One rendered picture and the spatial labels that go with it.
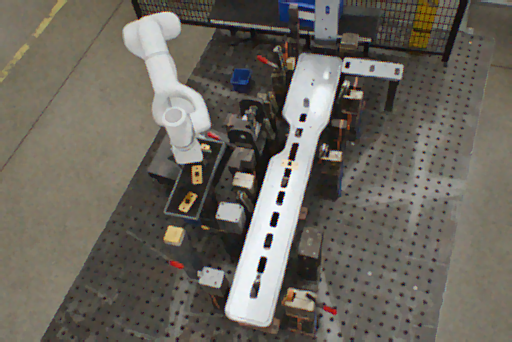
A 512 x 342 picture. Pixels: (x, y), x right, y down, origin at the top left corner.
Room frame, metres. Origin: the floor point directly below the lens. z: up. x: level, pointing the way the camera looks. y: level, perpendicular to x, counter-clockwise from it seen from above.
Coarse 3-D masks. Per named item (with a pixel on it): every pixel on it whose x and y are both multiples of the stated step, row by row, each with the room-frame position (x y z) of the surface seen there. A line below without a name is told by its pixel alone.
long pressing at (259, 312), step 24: (312, 72) 1.64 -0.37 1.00; (336, 72) 1.61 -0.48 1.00; (288, 96) 1.52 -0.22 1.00; (312, 96) 1.50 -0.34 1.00; (288, 120) 1.38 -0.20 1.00; (312, 120) 1.36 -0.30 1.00; (288, 144) 1.25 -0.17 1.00; (312, 144) 1.23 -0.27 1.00; (264, 192) 1.03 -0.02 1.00; (288, 192) 1.01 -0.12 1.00; (264, 216) 0.92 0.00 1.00; (288, 216) 0.90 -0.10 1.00; (264, 240) 0.81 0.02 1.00; (288, 240) 0.79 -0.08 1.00; (240, 264) 0.73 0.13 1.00; (240, 288) 0.63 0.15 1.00; (264, 288) 0.62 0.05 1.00; (240, 312) 0.54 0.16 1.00; (264, 312) 0.53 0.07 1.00
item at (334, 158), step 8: (328, 152) 1.15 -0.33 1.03; (336, 152) 1.13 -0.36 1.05; (328, 160) 1.11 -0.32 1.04; (336, 160) 1.09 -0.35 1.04; (328, 168) 1.11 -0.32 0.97; (336, 168) 1.09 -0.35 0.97; (328, 176) 1.11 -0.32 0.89; (336, 176) 1.09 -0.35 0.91; (328, 184) 1.11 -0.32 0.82; (336, 184) 1.09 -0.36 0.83; (320, 192) 1.13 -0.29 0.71; (328, 192) 1.10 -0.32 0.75; (336, 192) 1.09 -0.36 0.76
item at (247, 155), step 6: (234, 150) 1.22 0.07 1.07; (240, 150) 1.22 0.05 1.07; (246, 150) 1.21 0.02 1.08; (252, 150) 1.20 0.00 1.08; (234, 156) 1.19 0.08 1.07; (240, 156) 1.19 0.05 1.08; (246, 156) 1.18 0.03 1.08; (252, 156) 1.18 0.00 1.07; (246, 162) 1.16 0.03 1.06; (252, 162) 1.17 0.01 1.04; (246, 168) 1.16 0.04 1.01; (252, 168) 1.16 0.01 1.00; (252, 174) 1.15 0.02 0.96; (258, 180) 1.20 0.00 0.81; (258, 186) 1.20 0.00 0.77; (258, 192) 1.18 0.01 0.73
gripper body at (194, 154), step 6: (198, 144) 1.08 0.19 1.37; (174, 150) 1.06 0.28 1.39; (180, 150) 1.05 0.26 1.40; (186, 150) 1.05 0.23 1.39; (192, 150) 1.05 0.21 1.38; (198, 150) 1.06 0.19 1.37; (180, 156) 1.06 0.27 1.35; (186, 156) 1.06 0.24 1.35; (192, 156) 1.05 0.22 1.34; (198, 156) 1.05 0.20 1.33; (180, 162) 1.06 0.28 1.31; (186, 162) 1.05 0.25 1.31; (192, 162) 1.05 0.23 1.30
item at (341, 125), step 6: (336, 120) 1.34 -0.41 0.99; (342, 120) 1.33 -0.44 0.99; (336, 126) 1.30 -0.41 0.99; (342, 126) 1.30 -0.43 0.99; (336, 132) 1.30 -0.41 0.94; (342, 132) 1.29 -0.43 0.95; (336, 138) 1.30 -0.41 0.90; (342, 138) 1.29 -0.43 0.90; (336, 144) 1.30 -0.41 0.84; (342, 144) 1.30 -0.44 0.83; (336, 150) 1.30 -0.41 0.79; (342, 150) 1.30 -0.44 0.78; (342, 156) 1.31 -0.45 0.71
